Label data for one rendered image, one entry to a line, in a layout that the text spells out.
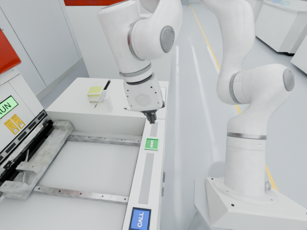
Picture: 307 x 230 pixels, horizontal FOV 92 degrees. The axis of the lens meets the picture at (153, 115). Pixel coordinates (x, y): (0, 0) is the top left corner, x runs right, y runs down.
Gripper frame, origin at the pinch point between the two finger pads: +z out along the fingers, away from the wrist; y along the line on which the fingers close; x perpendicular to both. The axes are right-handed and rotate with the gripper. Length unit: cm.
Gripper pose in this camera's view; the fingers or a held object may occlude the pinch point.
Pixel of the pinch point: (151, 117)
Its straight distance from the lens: 50.5
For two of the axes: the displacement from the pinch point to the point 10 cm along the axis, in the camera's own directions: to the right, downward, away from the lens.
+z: 2.3, 7.3, 6.4
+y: 9.7, -0.9, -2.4
